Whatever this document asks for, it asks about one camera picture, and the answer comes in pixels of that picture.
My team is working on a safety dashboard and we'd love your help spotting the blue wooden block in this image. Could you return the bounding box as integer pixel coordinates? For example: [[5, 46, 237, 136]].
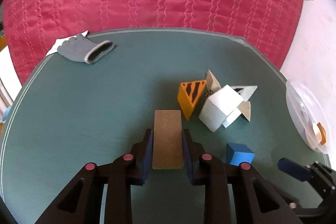
[[226, 143, 255, 166]]

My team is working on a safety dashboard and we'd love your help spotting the brown wooden rectangular block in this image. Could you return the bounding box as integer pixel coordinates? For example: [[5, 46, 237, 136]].
[[152, 110, 183, 170]]

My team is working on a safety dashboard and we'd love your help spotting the white power adapter cube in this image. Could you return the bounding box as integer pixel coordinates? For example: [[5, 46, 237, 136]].
[[199, 85, 243, 132]]

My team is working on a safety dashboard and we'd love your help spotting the orange striped wedge block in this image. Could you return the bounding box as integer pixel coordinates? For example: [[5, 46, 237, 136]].
[[177, 80, 207, 121]]

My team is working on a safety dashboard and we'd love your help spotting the tan wooden triangle block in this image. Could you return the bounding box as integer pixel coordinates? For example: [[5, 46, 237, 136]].
[[206, 70, 222, 93]]

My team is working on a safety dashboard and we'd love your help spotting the white zebra-striped block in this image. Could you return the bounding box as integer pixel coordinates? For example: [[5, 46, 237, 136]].
[[222, 85, 257, 128]]

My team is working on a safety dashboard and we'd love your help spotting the tan wooden wedge block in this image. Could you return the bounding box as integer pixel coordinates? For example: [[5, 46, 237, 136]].
[[238, 101, 251, 122]]

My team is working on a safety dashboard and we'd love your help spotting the clear plastic bowl container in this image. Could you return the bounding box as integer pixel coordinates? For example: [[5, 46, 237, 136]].
[[286, 80, 333, 154]]

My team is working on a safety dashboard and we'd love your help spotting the green table mat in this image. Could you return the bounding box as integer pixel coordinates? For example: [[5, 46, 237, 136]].
[[1, 29, 330, 223]]

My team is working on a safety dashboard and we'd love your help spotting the white paper sheet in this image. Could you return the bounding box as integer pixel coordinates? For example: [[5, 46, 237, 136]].
[[46, 35, 89, 62]]

